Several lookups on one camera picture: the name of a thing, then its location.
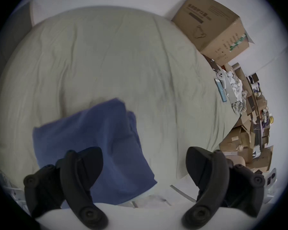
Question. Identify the dark blue shirt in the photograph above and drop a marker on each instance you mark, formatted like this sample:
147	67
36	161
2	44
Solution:
96	150

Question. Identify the white hand controller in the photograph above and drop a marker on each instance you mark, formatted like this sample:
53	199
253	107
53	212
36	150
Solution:
222	77

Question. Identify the large brown cardboard carton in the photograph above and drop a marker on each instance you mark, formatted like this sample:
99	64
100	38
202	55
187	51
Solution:
212	27

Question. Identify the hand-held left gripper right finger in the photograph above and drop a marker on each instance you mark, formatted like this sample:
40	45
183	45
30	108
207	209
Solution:
211	176

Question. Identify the pile of cardboard boxes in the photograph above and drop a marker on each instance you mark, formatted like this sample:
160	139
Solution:
250	128

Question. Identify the pale blue flat box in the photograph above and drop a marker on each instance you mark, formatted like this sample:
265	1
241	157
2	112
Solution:
220	90

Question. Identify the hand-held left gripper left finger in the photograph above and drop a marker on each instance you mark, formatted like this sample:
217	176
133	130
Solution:
74	181

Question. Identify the bunched white cloth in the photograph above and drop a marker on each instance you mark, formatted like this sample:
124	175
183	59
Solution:
236	90

